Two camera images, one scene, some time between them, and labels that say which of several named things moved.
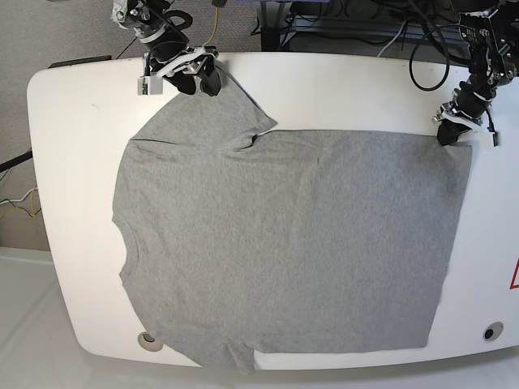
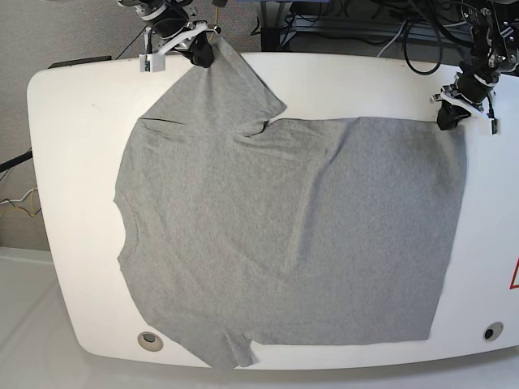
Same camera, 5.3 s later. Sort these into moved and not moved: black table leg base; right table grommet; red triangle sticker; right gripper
Moved: right gripper
Not moved: black table leg base; right table grommet; red triangle sticker
